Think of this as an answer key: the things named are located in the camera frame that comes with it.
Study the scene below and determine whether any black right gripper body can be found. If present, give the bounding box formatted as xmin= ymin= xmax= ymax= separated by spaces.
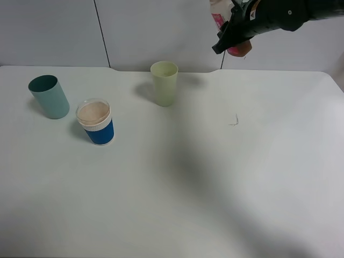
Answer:
xmin=230 ymin=1 xmax=310 ymax=40

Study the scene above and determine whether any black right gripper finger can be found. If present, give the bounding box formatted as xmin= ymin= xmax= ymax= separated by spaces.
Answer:
xmin=212 ymin=20 xmax=252 ymax=54

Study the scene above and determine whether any clear plastic drink bottle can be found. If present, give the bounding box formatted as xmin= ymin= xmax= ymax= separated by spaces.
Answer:
xmin=210 ymin=0 xmax=252 ymax=57

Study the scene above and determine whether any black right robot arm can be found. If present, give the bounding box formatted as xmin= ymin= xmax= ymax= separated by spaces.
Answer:
xmin=212 ymin=0 xmax=343 ymax=54

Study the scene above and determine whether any light green plastic cup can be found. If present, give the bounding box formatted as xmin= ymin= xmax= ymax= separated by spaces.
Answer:
xmin=150 ymin=61 xmax=178 ymax=107

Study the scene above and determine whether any blue sleeved paper cup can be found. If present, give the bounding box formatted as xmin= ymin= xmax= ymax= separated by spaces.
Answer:
xmin=76 ymin=98 xmax=115 ymax=146

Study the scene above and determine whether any teal plastic cup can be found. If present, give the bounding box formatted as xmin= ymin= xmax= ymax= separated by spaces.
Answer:
xmin=28 ymin=75 xmax=70 ymax=119

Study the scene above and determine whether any thin thread on table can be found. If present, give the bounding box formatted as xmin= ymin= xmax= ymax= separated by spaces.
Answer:
xmin=230 ymin=114 xmax=239 ymax=126

